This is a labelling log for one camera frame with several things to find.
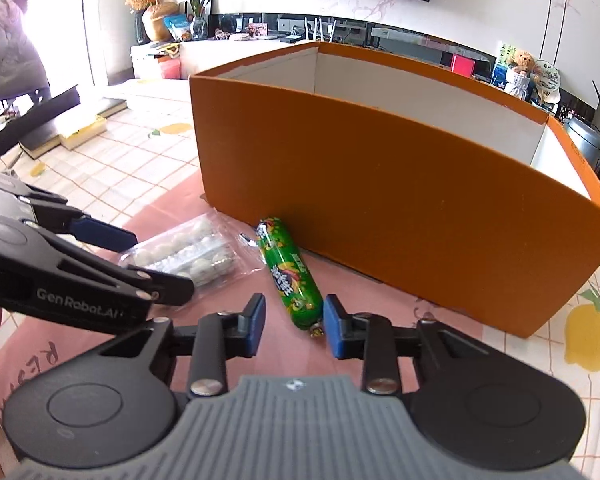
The green sausage stick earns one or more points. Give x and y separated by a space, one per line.
292 278

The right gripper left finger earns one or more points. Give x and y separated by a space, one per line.
218 338

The white tv cabinet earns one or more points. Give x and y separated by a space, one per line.
198 56

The yellow tissue pack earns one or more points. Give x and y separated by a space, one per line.
73 140

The orange cardboard box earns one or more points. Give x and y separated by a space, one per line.
428 181

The teddy bear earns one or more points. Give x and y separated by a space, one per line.
519 73

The clear pack white candies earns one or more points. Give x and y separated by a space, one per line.
206 249

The red box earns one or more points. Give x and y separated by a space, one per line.
462 65

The silver trash can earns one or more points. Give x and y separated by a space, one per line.
586 139

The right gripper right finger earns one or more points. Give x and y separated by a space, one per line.
366 337

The white router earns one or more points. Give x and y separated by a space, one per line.
318 29

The black book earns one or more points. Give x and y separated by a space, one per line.
46 137

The dried flower vase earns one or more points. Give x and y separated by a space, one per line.
149 18

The pink placemat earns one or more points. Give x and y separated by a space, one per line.
29 347

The lemon checked tablecloth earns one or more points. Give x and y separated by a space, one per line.
151 147

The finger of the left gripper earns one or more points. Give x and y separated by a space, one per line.
24 202
36 263

